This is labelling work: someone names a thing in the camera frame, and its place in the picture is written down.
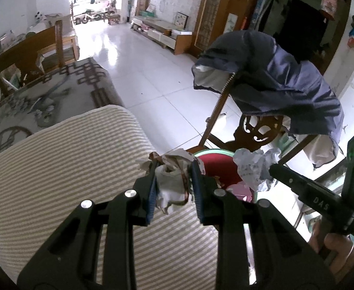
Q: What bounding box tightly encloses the white brown wrapper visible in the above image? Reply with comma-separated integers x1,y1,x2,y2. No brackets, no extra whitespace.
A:
136,149,197,215

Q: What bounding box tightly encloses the carved wooden chair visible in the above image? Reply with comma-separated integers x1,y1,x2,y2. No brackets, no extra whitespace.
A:
199,72,347,239

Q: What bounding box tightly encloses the red hanging decoration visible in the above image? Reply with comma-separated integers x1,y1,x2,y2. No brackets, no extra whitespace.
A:
320,0,337,22

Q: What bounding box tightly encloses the small wall poster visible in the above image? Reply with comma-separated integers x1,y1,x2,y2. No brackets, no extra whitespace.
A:
225,13,237,35

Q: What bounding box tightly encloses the grey patterned rug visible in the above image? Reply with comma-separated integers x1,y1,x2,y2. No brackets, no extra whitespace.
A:
0,57,126,165

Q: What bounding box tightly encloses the pink wrapper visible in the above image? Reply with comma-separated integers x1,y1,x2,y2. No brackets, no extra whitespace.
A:
225,183,253,203

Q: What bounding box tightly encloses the white paper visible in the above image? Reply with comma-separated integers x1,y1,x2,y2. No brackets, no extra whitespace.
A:
233,147,282,192

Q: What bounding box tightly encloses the wooden bench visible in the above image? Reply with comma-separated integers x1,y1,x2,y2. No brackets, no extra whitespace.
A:
0,20,81,95

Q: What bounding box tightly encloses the striped beige mat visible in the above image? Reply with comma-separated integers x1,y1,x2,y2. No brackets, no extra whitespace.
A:
0,105,286,290

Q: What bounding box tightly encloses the blue jacket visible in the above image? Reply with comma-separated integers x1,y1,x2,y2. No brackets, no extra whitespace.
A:
191,30,345,168

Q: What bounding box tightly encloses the red basin with green rim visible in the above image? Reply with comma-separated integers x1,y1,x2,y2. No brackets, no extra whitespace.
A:
186,149,257,206

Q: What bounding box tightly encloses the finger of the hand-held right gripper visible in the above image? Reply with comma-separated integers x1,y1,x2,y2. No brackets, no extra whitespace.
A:
269,163,354,234

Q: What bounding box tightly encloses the person's right hand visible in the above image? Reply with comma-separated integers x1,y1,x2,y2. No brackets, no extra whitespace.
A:
308,217,354,275

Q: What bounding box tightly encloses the low television cabinet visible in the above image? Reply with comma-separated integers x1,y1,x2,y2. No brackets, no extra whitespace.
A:
131,15,193,55

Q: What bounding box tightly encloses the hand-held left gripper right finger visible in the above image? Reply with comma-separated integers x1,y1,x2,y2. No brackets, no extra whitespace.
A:
189,159,336,290

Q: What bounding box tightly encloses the small framed picture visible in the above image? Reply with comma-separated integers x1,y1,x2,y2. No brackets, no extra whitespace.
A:
175,12,189,28

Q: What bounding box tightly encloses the blue door curtain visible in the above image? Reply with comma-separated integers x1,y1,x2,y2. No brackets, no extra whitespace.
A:
254,0,286,34

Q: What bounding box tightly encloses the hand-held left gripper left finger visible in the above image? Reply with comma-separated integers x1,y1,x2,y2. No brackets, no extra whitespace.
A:
16,161,160,290

